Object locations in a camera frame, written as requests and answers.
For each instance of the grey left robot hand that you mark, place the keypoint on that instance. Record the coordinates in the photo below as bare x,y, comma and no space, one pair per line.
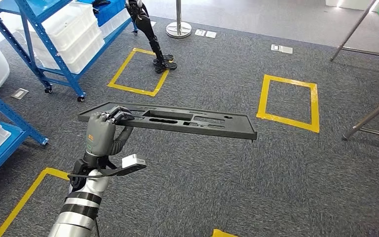
101,134

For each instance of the black plastic plate part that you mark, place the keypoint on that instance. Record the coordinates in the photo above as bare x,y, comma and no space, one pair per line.
235,126

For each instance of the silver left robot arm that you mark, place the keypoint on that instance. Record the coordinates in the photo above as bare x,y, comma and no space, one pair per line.
78,216

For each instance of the blue metal shelf rack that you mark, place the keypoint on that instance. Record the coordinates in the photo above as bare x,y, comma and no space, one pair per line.
13,114
50,54

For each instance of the yellow floor tape square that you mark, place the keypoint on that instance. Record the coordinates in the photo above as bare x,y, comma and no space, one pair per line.
222,234
313,108
134,90

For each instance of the silver floor outlet plate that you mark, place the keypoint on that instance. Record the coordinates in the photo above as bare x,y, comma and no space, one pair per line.
19,94
200,32
281,49
211,34

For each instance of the black humanoid robot leg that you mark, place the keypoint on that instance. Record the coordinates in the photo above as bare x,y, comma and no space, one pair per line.
147,29

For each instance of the blue plastic crate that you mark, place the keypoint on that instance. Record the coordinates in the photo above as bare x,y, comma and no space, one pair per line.
111,13

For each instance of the steel table with crossbar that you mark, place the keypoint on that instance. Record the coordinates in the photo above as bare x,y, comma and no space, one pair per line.
353,30

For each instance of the white cabinet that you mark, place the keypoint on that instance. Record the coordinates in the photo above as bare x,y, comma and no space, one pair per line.
353,3

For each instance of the black camera bracket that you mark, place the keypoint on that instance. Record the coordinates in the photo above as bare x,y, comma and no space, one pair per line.
117,171

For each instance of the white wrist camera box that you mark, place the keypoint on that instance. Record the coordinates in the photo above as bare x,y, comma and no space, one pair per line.
132,161

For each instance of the silver stanchion post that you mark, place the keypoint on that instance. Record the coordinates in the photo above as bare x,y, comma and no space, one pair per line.
178,29

